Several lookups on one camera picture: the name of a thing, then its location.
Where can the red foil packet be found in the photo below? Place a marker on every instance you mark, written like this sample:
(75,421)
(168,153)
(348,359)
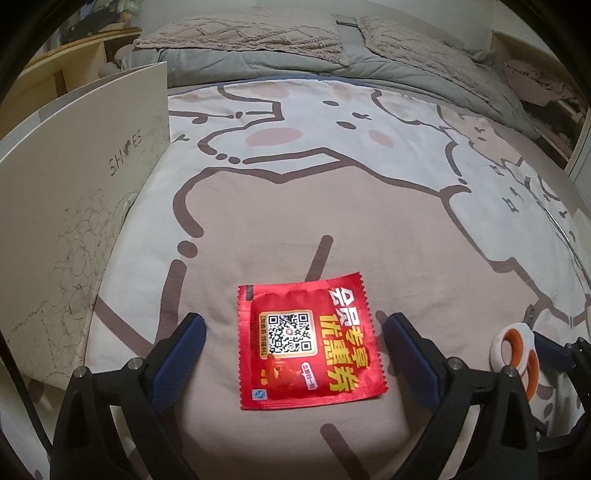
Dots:
(277,383)

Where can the grey duvet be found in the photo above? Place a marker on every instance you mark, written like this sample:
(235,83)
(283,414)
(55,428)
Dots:
(369,64)

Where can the light wooden board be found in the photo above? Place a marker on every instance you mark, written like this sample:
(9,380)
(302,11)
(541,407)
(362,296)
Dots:
(521,46)

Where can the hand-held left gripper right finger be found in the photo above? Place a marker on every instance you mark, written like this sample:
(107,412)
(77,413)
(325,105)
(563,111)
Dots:
(411,360)

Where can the pink clothes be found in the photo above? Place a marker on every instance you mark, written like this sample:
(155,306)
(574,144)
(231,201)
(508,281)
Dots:
(535,83)

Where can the beige textured blanket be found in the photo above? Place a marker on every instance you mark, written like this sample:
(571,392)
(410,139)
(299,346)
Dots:
(415,41)

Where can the white and orange scissors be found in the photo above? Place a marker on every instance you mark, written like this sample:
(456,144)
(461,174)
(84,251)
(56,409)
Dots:
(497,350)

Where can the beige quilted pillow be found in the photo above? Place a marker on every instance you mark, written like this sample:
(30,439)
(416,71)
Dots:
(254,37)

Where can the white cabinet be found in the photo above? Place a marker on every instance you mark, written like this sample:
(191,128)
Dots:
(582,161)

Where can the printed blanket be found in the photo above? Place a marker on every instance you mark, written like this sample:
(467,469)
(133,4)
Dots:
(346,207)

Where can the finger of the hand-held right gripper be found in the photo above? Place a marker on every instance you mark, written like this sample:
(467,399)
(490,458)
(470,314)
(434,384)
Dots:
(558,438)
(554,354)

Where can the light wooden shelf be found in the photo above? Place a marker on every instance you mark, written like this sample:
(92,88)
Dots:
(69,60)

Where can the white cardboard box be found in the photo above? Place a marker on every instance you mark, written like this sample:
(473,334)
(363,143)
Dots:
(83,184)

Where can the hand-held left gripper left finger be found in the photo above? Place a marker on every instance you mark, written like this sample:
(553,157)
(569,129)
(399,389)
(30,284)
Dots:
(178,360)

